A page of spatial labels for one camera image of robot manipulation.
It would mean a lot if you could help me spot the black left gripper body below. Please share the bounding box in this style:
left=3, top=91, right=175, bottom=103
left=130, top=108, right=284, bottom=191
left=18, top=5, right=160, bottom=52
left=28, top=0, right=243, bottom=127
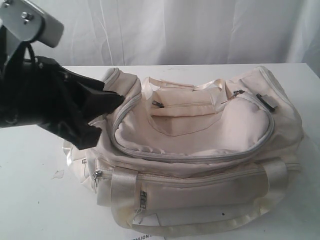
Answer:
left=0, top=24, right=83, bottom=143

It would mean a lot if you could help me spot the cream fabric duffel bag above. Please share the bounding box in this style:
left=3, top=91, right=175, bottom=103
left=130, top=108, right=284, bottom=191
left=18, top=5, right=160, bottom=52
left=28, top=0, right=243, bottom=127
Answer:
left=62, top=66, right=304, bottom=237

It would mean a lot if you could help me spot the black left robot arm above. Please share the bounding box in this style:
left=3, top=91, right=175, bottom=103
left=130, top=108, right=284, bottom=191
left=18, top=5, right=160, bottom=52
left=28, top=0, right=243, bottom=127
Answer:
left=0, top=26, right=125, bottom=150

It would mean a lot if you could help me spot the white backdrop curtain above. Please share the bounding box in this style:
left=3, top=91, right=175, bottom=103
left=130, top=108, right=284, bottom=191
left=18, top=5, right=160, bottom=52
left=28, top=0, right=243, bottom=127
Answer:
left=33, top=0, right=320, bottom=71

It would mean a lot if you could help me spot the white printed paper sheet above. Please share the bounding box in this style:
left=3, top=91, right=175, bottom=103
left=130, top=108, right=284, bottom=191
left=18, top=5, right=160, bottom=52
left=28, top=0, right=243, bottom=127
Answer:
left=125, top=230, right=155, bottom=240

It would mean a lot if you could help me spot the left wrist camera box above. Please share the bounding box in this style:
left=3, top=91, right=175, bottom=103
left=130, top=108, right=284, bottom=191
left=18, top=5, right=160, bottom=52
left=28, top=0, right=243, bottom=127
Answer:
left=0, top=0, right=64, bottom=48

